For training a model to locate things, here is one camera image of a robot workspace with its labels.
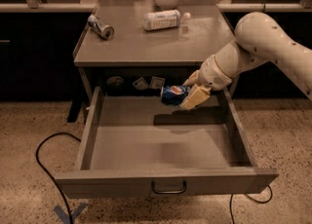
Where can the grey metal cabinet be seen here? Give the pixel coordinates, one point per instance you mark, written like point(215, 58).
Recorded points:
point(186, 46)

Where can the black drawer handle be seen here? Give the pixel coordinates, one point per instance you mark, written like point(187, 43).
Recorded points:
point(168, 189)

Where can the white paper tag right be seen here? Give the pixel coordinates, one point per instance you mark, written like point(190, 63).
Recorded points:
point(157, 83)

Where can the blue pepsi can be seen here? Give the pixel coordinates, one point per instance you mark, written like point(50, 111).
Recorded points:
point(174, 95)

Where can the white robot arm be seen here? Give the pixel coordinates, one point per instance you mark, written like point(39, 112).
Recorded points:
point(258, 39)

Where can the white plastic bottle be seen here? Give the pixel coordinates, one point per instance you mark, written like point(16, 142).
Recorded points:
point(164, 19)

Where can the white paper tag left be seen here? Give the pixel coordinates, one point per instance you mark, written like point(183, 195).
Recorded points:
point(140, 84)

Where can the round dark object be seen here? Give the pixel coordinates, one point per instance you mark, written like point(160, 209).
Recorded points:
point(114, 85)

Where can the silver soda can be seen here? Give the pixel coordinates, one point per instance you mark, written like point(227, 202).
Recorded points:
point(102, 29)

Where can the blue tape cross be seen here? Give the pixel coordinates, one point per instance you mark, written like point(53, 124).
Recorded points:
point(69, 217)

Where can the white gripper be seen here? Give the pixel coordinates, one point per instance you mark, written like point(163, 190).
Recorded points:
point(213, 74)

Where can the open grey top drawer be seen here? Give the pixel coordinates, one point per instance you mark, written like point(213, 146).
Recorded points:
point(130, 141)

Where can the white paper tag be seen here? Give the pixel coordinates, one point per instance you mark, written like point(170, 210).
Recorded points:
point(157, 83)
point(140, 84)

